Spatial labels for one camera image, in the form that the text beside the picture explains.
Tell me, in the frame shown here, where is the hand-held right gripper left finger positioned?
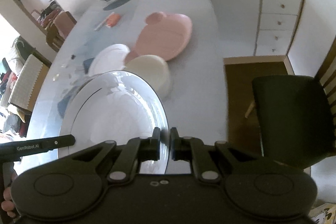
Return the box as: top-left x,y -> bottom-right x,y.
71,127 -> 161,184

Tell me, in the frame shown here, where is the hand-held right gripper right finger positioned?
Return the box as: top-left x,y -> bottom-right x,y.
170,127 -> 263,184

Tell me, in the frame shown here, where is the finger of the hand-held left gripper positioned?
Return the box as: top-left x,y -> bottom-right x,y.
39,134 -> 76,151

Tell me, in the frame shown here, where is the stainless steel bowl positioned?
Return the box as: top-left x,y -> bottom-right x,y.
59,70 -> 169,175

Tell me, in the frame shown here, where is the cream bowl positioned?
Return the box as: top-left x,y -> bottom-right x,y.
125,55 -> 172,99

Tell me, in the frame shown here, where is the white plate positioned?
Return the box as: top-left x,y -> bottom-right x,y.
87,43 -> 131,77

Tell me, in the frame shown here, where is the pink plate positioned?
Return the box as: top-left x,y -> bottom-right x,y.
125,11 -> 193,62

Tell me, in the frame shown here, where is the person's left hand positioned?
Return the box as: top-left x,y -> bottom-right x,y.
1,186 -> 17,219

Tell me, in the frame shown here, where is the sofa with white cover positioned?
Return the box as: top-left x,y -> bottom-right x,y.
8,53 -> 51,114

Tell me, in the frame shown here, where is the wooden chair with dark seat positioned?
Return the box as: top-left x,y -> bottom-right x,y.
245,38 -> 336,170

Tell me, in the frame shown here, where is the pink towel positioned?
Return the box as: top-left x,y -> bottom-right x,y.
54,12 -> 76,39

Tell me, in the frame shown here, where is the orange tape measure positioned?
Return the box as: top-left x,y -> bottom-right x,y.
105,13 -> 122,28

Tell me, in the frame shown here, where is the blue printed table mat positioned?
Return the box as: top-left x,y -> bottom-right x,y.
56,0 -> 147,119

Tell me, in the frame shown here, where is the white drawer cabinet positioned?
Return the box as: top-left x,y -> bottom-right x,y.
198,0 -> 309,75

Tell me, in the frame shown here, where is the yellow cartoon box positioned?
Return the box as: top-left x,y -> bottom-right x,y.
310,202 -> 336,224

